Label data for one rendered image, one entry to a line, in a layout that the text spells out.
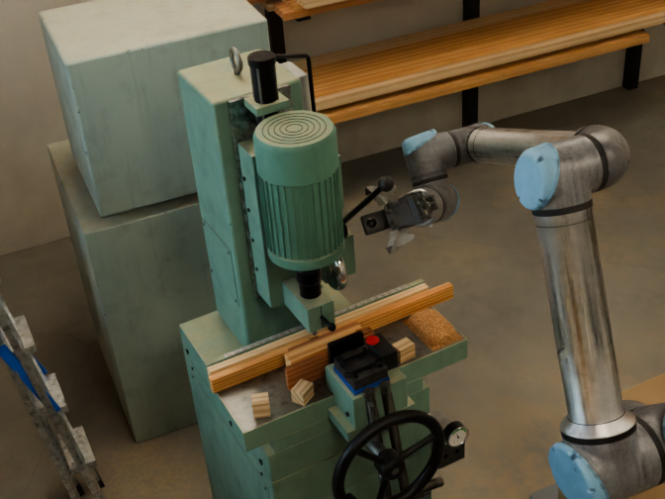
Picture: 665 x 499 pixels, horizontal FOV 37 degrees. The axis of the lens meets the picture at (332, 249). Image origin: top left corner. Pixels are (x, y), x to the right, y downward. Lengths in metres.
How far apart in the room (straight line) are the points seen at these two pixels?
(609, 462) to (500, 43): 2.92
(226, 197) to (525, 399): 1.66
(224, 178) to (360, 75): 2.17
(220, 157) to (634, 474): 1.11
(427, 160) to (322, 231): 0.39
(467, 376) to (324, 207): 1.70
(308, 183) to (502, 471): 1.59
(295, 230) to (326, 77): 2.33
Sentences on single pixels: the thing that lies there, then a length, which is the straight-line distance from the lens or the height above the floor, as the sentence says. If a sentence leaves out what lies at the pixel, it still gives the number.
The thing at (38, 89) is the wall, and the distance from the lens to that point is 4.43.
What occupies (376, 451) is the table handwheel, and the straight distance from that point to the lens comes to 2.29.
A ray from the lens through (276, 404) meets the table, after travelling 2.31.
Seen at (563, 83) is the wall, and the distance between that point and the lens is 5.53.
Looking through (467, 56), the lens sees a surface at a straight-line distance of 4.56.
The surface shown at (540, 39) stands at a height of 0.62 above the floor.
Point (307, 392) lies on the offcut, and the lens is 2.29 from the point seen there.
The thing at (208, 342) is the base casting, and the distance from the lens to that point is 2.67.
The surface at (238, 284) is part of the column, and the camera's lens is 2.47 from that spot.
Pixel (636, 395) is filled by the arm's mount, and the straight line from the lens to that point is 2.42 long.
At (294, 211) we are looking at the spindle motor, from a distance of 2.11.
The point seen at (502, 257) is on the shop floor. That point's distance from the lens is 4.30.
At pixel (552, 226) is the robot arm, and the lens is 1.93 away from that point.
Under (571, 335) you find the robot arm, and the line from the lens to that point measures 1.99.
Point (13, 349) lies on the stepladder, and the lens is 2.90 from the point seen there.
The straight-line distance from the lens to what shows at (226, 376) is 2.35.
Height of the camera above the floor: 2.47
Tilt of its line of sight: 34 degrees down
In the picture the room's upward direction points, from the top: 5 degrees counter-clockwise
